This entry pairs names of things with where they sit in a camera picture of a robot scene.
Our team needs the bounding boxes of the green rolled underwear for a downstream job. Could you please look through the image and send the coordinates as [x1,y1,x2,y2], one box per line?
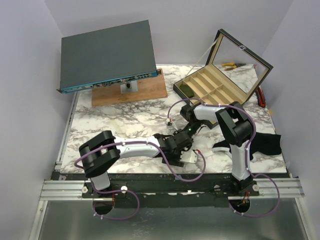
[180,84,194,98]

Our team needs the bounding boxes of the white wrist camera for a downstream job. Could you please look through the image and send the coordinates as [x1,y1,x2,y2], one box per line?
[181,149,198,164]
[165,118,177,135]

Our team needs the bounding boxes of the yellow handled pliers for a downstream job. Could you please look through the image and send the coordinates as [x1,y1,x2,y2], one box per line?
[221,62,246,71]

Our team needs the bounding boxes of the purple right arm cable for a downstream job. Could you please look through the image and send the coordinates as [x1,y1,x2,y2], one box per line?
[166,97,281,219]

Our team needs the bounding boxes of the wooden board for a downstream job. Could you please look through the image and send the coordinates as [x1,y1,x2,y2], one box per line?
[91,68,168,107]

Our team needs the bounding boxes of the red black utility knife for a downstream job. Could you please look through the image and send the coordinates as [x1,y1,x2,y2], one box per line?
[255,86,266,108]

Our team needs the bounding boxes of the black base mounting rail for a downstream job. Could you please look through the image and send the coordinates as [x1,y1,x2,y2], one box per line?
[79,171,261,208]

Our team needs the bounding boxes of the black white underwear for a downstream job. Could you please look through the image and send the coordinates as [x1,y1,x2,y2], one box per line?
[212,132,282,161]

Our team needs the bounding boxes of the black compartment organizer box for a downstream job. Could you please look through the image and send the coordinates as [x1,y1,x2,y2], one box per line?
[172,28,274,130]

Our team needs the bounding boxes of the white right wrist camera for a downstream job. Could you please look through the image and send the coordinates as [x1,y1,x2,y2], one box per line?
[165,118,177,135]

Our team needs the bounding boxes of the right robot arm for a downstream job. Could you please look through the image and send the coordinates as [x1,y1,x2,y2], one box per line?
[180,101,256,196]

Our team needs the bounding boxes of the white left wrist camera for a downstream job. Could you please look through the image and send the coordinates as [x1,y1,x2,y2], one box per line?
[181,149,198,164]

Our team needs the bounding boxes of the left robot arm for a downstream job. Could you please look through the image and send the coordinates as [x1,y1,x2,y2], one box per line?
[78,130,197,198]

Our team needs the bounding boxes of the metal switch stand bracket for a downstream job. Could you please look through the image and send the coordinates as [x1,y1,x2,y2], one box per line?
[120,80,138,94]

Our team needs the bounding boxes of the grey network switch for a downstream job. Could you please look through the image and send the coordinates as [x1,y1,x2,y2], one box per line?
[58,20,160,94]

